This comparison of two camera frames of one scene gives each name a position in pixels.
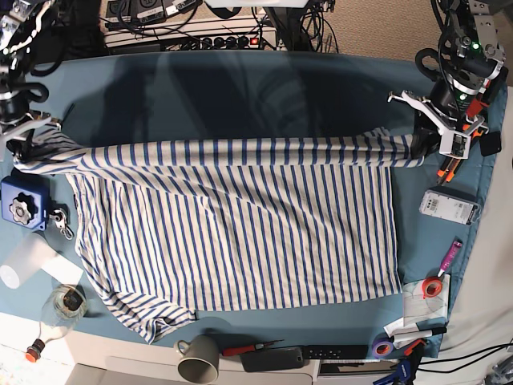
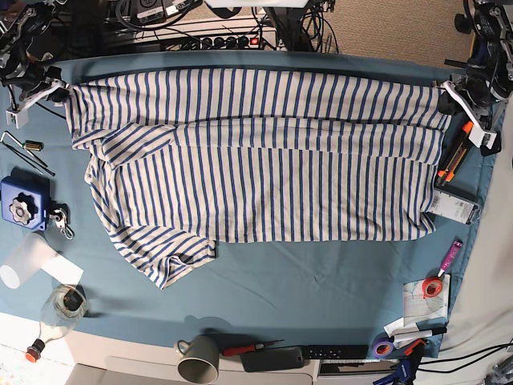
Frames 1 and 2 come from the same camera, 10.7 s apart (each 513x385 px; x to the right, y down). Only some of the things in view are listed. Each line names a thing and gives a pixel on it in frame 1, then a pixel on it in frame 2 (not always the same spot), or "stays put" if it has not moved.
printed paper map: (418, 309) stays put
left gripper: (18, 128) to (18, 117)
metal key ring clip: (60, 217) stays put
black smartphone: (272, 360) stays put
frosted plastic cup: (26, 260) stays put
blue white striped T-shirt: (172, 229) to (181, 158)
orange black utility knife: (446, 171) stays put
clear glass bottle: (62, 307) stays put
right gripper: (456, 139) to (481, 116)
